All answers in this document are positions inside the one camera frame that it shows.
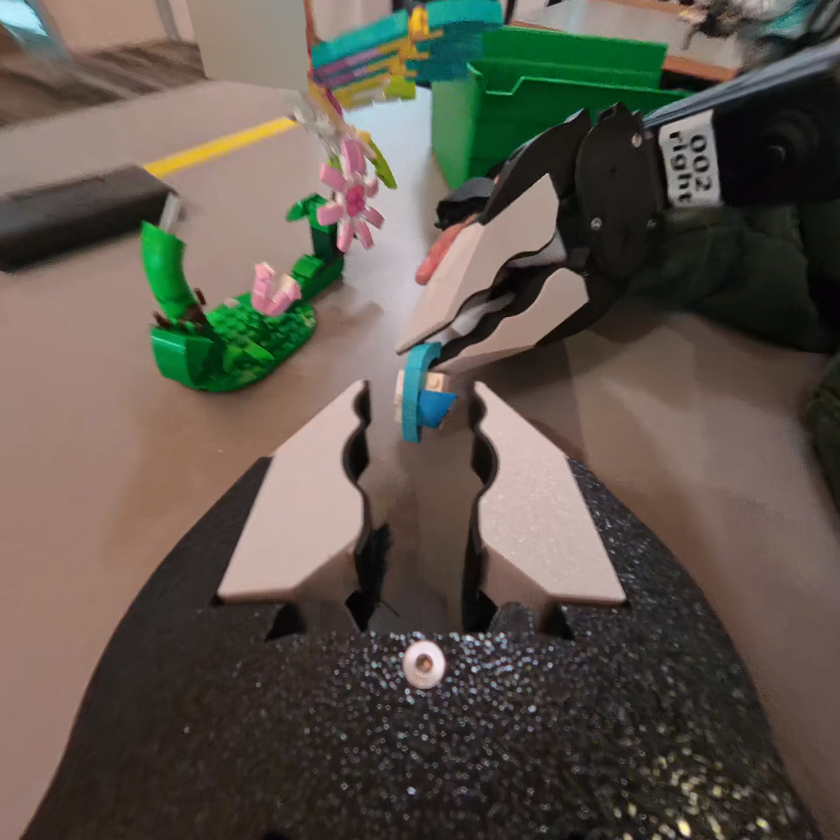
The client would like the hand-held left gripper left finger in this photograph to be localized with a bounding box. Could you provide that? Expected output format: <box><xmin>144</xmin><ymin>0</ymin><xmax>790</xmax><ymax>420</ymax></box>
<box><xmin>217</xmin><ymin>378</ymin><xmax>375</xmax><ymax>614</ymax></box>

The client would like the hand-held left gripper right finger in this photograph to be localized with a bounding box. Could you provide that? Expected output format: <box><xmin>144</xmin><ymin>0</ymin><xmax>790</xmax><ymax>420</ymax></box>
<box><xmin>465</xmin><ymin>381</ymin><xmax>628</xmax><ymax>614</ymax></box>

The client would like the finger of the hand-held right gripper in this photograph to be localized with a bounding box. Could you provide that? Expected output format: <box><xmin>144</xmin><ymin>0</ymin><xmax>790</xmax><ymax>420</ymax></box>
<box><xmin>433</xmin><ymin>266</ymin><xmax>592</xmax><ymax>375</ymax></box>
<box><xmin>395</xmin><ymin>174</ymin><xmax>567</xmax><ymax>355</ymax></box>

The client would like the teal and white lego piece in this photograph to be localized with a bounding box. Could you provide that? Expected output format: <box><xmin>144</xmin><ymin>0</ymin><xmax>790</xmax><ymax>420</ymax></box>
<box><xmin>394</xmin><ymin>341</ymin><xmax>458</xmax><ymax>444</ymax></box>

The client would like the person's right forearm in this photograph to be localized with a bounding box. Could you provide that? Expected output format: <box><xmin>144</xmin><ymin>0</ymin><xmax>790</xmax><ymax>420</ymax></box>
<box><xmin>626</xmin><ymin>197</ymin><xmax>840</xmax><ymax>355</ymax></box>

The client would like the lego bird and flower model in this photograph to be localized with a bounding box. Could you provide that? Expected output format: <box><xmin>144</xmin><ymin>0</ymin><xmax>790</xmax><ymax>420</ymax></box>
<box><xmin>140</xmin><ymin>0</ymin><xmax>506</xmax><ymax>395</ymax></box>

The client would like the person's right hand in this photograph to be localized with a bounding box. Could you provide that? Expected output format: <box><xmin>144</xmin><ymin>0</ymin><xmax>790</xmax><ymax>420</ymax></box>
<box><xmin>415</xmin><ymin>220</ymin><xmax>475</xmax><ymax>287</ymax></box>

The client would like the green plastic bin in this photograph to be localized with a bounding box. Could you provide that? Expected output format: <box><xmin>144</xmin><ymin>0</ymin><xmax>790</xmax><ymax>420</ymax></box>
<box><xmin>430</xmin><ymin>25</ymin><xmax>690</xmax><ymax>191</ymax></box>

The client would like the person's green sweatshirt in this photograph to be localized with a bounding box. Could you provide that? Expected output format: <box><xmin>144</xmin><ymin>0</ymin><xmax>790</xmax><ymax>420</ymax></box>
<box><xmin>804</xmin><ymin>367</ymin><xmax>840</xmax><ymax>519</ymax></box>

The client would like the yellow tape strip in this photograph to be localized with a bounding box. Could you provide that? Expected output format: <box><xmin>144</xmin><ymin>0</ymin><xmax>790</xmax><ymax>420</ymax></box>
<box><xmin>143</xmin><ymin>117</ymin><xmax>299</xmax><ymax>179</ymax></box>

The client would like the white recycling bin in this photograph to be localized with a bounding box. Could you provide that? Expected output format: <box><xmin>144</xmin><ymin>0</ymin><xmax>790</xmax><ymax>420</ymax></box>
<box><xmin>187</xmin><ymin>0</ymin><xmax>309</xmax><ymax>93</ymax></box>

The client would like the black flat tray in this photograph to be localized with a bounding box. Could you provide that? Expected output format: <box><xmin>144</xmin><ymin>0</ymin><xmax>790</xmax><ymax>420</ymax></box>
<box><xmin>0</xmin><ymin>164</ymin><xmax>181</xmax><ymax>273</ymax></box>

